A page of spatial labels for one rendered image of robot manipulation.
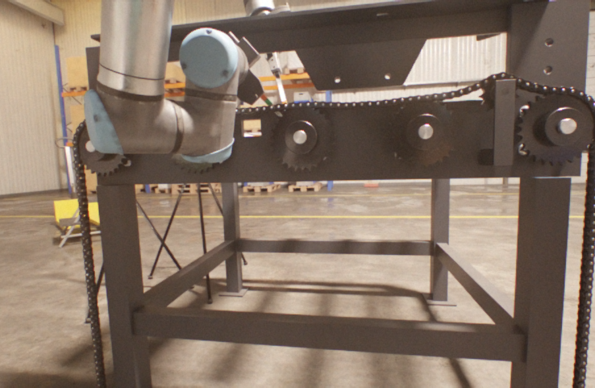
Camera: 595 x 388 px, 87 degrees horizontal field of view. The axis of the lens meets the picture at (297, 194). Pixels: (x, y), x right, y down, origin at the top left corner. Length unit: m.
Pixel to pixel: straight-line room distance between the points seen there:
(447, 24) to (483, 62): 9.90
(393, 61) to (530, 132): 0.36
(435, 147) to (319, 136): 0.28
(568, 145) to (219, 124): 0.77
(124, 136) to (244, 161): 0.46
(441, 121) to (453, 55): 9.87
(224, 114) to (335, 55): 0.44
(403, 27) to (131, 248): 1.02
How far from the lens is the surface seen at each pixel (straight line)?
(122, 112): 0.52
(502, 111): 0.87
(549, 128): 0.90
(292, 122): 0.84
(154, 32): 0.50
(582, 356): 1.09
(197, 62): 0.57
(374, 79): 0.91
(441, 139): 0.85
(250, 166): 0.91
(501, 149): 0.86
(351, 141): 0.87
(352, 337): 0.98
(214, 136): 0.58
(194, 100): 0.58
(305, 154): 0.83
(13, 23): 13.97
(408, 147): 0.83
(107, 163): 1.07
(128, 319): 1.19
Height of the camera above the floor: 0.80
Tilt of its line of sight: 6 degrees down
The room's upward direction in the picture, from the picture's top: 2 degrees counter-clockwise
